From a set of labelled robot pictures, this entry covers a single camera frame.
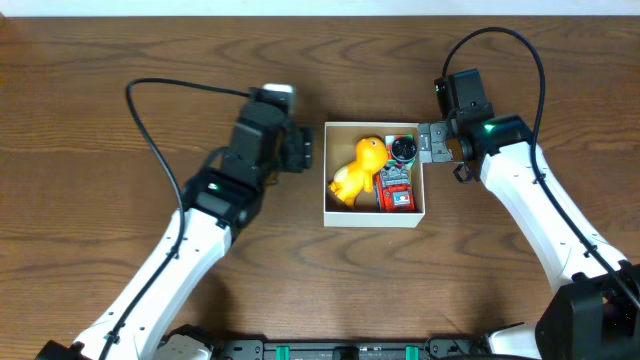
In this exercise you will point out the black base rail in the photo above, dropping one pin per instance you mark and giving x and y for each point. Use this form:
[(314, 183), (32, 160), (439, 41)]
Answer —
[(310, 350)]

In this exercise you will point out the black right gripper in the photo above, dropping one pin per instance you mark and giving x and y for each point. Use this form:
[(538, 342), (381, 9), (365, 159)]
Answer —
[(434, 141)]

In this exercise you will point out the black round lid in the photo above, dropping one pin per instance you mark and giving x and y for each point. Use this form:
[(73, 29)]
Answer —
[(403, 150)]

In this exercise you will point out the orange dinosaur toy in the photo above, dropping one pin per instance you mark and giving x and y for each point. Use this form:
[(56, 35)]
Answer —
[(357, 176)]

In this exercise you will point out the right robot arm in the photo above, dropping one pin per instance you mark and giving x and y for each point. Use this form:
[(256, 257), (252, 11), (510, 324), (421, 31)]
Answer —
[(594, 312)]

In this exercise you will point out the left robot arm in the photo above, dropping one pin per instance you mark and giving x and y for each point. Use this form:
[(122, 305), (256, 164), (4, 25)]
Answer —
[(217, 205)]

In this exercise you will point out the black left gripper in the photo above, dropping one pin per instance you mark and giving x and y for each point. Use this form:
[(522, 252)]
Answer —
[(293, 148)]

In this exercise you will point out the red grey toy truck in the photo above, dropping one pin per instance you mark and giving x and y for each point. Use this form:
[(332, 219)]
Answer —
[(394, 192)]

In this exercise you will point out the white cardboard box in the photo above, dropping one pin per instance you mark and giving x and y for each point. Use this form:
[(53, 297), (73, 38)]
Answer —
[(340, 147)]

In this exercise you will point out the colourful puzzle cube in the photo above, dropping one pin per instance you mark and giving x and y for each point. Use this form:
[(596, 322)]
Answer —
[(388, 139)]

